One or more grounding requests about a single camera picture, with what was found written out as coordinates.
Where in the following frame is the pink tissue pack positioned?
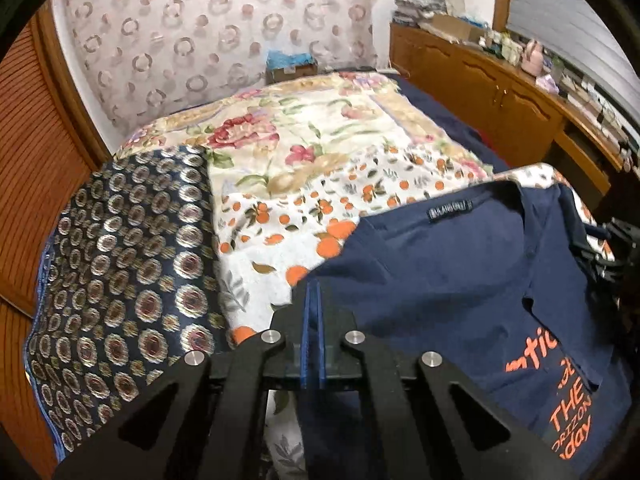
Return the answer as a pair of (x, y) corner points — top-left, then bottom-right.
(535, 74), (560, 96)

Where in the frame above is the navy medallion patterned folded cloth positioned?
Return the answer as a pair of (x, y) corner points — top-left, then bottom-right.
(24, 148), (232, 458)

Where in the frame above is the orange fruit print bedsheet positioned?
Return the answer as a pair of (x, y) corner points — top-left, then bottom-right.
(217, 146), (616, 480)

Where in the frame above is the grey window blind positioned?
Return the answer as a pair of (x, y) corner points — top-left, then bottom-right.
(506, 0), (639, 120)

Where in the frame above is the navy printed t-shirt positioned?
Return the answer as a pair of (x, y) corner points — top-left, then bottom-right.
(294, 180), (632, 477)

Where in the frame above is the wooden louvered wardrobe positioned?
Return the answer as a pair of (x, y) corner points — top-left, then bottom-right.
(1, 2), (110, 479)

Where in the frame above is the flat cardboard box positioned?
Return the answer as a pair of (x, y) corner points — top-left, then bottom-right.
(431, 14), (485, 44)

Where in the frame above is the floral rose quilt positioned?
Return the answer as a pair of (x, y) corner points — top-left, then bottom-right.
(116, 72), (494, 196)

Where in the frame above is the wooden sideboard cabinet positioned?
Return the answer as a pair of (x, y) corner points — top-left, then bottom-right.
(390, 23), (623, 214)

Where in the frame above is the cardboard box with blue cloth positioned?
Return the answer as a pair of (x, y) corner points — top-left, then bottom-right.
(265, 51), (318, 84)

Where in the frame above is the circle patterned sheer curtain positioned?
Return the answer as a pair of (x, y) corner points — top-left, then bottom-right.
(52, 0), (376, 136)

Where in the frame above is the navy blue blanket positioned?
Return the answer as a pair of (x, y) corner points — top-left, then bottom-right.
(386, 74), (510, 172)

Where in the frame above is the pink kettle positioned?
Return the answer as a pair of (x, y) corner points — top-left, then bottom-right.
(521, 39), (544, 78)

